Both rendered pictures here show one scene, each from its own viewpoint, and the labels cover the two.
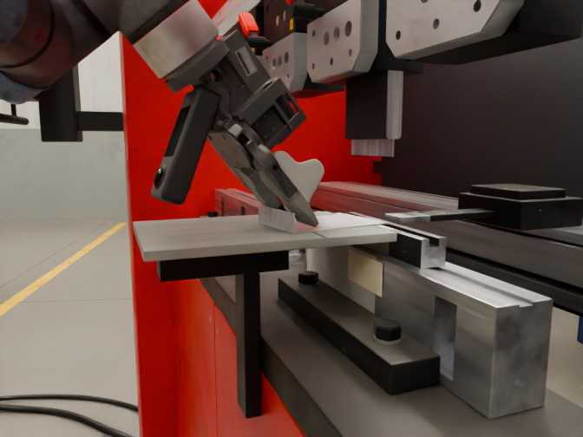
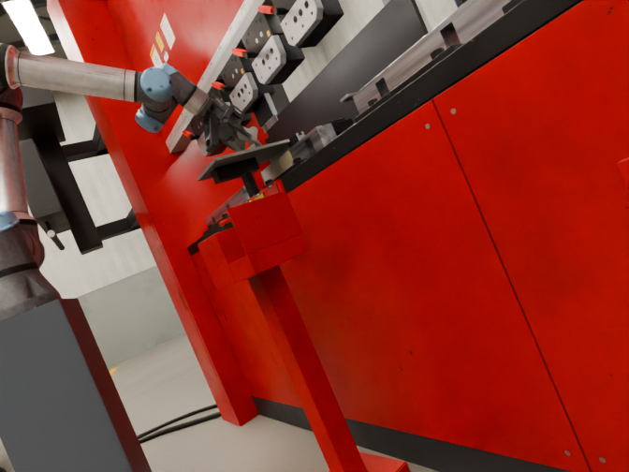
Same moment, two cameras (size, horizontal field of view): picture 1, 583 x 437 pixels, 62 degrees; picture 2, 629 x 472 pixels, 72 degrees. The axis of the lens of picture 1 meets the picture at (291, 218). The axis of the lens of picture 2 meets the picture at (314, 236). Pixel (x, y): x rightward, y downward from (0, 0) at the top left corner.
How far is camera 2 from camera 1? 0.93 m
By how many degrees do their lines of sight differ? 16
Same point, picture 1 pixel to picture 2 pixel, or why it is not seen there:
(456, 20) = (273, 64)
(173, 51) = (198, 101)
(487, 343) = (318, 138)
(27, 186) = not seen: hidden behind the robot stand
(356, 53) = (251, 91)
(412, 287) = (299, 146)
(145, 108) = (151, 190)
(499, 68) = (314, 101)
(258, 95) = (226, 110)
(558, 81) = (336, 94)
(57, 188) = not seen: hidden behind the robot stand
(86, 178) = not seen: hidden behind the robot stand
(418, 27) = (266, 71)
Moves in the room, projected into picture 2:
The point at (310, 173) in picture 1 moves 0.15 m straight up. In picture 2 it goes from (253, 130) to (234, 86)
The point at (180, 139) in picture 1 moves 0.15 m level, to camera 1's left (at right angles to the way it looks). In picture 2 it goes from (210, 127) to (160, 144)
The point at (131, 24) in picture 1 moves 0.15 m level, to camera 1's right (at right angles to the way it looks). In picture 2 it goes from (184, 97) to (233, 81)
